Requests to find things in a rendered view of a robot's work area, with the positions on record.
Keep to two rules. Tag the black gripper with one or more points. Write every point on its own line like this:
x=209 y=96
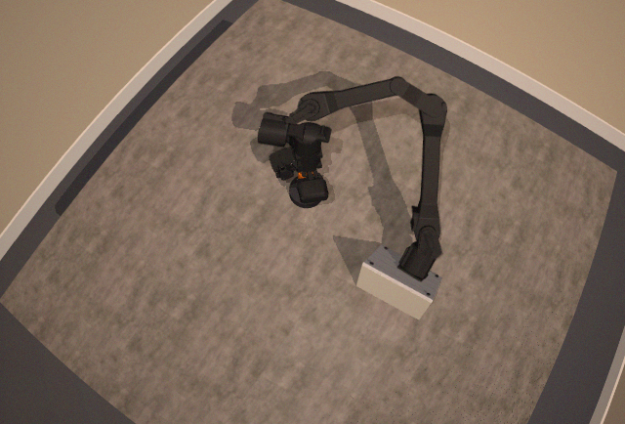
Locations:
x=312 y=188

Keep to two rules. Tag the dark grey round pedestal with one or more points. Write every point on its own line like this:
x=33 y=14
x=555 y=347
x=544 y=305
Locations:
x=294 y=195

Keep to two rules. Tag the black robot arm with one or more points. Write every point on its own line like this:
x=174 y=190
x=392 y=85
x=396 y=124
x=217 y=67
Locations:
x=277 y=130

